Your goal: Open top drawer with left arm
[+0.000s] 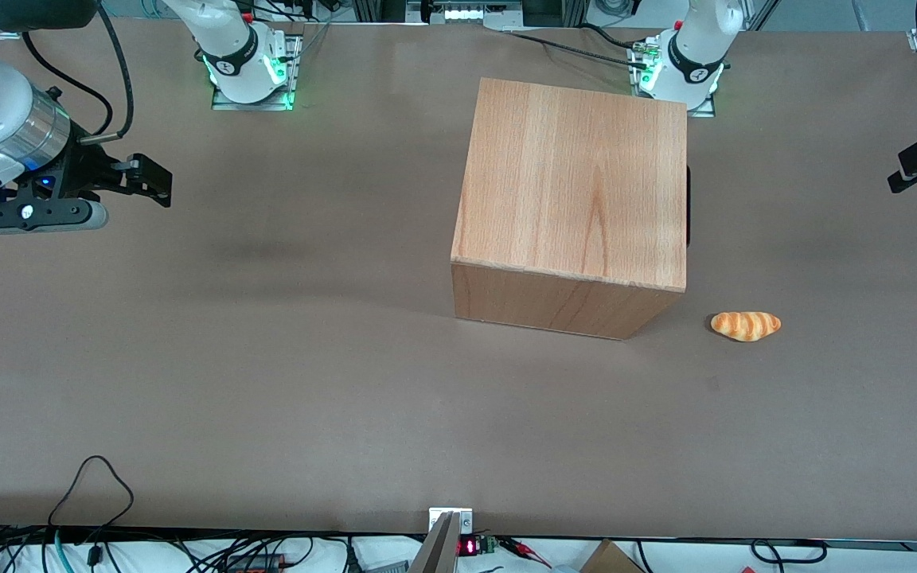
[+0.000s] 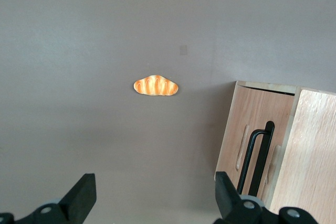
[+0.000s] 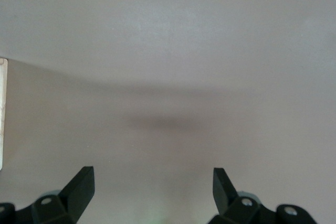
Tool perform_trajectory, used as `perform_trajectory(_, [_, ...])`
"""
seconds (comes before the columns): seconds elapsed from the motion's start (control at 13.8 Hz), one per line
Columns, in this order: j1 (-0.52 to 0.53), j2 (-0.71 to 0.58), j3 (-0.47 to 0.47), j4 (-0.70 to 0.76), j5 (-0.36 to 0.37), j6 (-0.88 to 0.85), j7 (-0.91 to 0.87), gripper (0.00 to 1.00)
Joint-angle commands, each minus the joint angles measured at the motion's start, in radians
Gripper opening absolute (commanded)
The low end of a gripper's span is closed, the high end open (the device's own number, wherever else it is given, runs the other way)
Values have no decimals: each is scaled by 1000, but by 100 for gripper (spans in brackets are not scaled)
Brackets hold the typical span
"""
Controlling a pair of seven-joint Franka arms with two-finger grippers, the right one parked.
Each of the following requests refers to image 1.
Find striped toy bread roll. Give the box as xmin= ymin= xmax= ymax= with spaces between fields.
xmin=711 ymin=310 xmax=782 ymax=343

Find thin black looped cable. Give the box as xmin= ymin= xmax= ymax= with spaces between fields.
xmin=48 ymin=455 xmax=135 ymax=528

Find black cable across table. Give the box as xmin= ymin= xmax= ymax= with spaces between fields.
xmin=505 ymin=29 xmax=652 ymax=69

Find brown cardboard piece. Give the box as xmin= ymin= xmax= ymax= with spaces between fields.
xmin=581 ymin=540 xmax=644 ymax=573

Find red clip leads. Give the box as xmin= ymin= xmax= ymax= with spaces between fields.
xmin=498 ymin=536 xmax=552 ymax=568

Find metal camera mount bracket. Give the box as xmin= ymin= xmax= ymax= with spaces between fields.
xmin=408 ymin=507 xmax=474 ymax=573

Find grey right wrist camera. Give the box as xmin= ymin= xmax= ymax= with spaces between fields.
xmin=0 ymin=199 xmax=109 ymax=235

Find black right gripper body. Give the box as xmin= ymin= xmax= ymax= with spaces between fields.
xmin=9 ymin=143 xmax=137 ymax=201

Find light wooden drawer cabinet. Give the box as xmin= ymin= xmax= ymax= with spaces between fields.
xmin=451 ymin=77 xmax=689 ymax=341

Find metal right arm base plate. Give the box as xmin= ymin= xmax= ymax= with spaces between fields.
xmin=211 ymin=35 xmax=302 ymax=111

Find tangled black cable bundle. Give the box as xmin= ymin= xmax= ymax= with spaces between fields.
xmin=0 ymin=525 xmax=352 ymax=573

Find device with white lights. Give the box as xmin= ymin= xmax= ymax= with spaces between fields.
xmin=406 ymin=0 xmax=525 ymax=25

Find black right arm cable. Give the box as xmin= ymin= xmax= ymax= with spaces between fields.
xmin=21 ymin=4 xmax=135 ymax=145

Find black coiled cable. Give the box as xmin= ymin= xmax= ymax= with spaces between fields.
xmin=751 ymin=539 xmax=828 ymax=565

